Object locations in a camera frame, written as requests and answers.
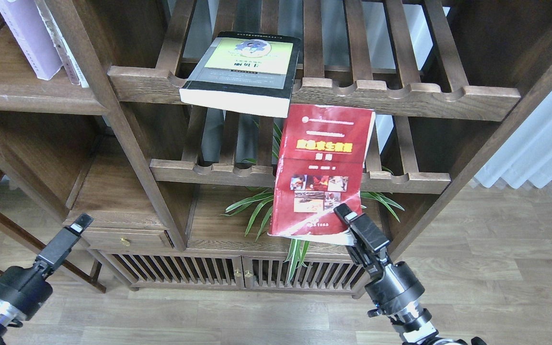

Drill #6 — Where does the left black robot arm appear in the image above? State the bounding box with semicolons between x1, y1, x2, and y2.
0;213;93;345

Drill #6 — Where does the lavender white book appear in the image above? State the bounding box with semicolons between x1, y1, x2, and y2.
0;0;63;81

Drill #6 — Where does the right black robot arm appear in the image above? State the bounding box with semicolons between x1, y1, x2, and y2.
334;204;466;345

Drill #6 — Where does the black yellow thick book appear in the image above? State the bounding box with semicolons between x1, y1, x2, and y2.
179;31;301;118

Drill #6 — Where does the wooden furniture at left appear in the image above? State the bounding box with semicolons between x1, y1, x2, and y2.
0;169;106;293

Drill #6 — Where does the red cover book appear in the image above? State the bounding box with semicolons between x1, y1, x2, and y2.
268;104;376;245

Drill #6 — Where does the white curtain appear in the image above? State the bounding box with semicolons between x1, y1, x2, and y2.
471;91;552;189

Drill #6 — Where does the upright book worn spine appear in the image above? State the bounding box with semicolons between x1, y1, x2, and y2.
34;0;90;88

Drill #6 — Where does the brass drawer knob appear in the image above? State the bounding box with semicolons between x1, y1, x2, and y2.
120;237;131;247

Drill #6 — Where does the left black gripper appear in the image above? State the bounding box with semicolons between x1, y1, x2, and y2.
0;214;94;328

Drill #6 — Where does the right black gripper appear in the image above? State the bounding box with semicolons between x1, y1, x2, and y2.
333;203;432;334

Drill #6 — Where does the green spider plant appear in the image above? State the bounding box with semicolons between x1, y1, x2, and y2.
222;120;405;276

